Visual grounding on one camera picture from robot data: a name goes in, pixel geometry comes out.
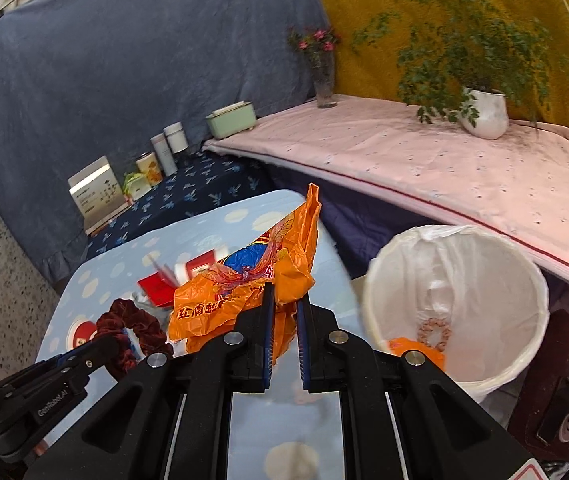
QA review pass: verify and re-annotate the dark purple cloth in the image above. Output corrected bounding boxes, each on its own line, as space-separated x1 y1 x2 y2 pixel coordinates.
259 162 565 311

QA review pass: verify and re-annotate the pink flower bunch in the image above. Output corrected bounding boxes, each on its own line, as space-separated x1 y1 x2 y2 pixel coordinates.
288 26 342 56

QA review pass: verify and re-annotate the slim white canister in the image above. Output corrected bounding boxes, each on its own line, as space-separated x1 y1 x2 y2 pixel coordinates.
150 133 178 177

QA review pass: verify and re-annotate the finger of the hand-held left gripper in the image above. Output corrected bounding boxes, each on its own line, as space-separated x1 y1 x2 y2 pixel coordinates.
57 335 132 378

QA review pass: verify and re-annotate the green plant in white pot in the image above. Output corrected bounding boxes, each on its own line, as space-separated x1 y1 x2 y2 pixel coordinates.
351 0 552 141

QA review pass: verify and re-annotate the mint green box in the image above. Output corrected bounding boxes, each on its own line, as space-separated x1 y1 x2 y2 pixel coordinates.
206 101 259 141

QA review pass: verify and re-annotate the white carton box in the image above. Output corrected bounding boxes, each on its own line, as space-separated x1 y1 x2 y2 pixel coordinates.
68 156 132 236

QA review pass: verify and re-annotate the crumpled orange wrapper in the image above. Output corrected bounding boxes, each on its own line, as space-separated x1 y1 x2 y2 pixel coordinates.
387 337 447 373

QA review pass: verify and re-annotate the orange plastic bag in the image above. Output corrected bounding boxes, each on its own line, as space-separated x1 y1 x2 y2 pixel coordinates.
167 183 321 367

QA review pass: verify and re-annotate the orange print can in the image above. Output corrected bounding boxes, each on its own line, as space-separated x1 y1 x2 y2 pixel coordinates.
135 151 162 184

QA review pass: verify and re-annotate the glass vase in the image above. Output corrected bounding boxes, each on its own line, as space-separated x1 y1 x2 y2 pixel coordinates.
311 50 337 109

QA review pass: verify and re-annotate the dark red velvet scrunchie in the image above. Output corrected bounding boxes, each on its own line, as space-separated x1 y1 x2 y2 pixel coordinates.
95 298 175 378

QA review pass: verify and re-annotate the green packet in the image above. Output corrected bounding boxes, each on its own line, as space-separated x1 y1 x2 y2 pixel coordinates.
123 171 152 201

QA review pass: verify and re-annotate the blue-grey backdrop cloth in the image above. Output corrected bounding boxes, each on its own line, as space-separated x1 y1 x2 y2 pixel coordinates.
0 0 330 281

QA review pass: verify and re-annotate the white lined trash bin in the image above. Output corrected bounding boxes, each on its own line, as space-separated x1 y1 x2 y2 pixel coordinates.
363 225 550 403

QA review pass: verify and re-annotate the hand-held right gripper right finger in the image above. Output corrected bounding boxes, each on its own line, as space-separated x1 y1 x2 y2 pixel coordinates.
297 295 550 480

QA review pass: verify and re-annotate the light blue dotted tablecloth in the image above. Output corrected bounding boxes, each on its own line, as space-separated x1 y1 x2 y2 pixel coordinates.
34 189 365 480

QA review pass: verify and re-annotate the pink sheet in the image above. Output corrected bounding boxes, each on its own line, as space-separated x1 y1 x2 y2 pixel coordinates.
202 94 569 303

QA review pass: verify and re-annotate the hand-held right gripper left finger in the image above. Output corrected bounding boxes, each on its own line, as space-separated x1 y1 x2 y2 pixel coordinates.
24 281 278 480

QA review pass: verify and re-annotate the navy floral cloth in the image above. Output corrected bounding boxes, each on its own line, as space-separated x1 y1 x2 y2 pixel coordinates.
84 150 275 261

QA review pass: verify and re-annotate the red paper envelope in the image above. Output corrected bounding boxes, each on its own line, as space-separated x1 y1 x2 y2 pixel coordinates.
137 252 190 308

